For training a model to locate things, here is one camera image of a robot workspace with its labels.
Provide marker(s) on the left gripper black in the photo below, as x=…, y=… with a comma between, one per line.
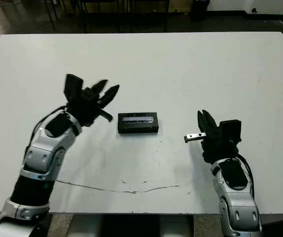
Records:
x=86, y=111

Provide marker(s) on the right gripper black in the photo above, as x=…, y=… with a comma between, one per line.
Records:
x=218, y=148

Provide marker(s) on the black box lid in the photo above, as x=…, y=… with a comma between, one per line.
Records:
x=137, y=128

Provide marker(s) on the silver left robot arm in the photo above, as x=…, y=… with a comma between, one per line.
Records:
x=43, y=148

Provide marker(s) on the black waste bin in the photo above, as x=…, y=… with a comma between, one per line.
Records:
x=200, y=10

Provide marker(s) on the grey black robot body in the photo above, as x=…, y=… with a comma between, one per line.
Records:
x=131, y=226

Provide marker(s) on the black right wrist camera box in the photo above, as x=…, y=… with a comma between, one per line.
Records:
x=230, y=130

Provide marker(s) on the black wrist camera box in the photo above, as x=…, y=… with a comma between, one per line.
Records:
x=230, y=130
x=73, y=86

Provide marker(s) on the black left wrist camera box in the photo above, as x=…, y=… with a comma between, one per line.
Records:
x=73, y=86

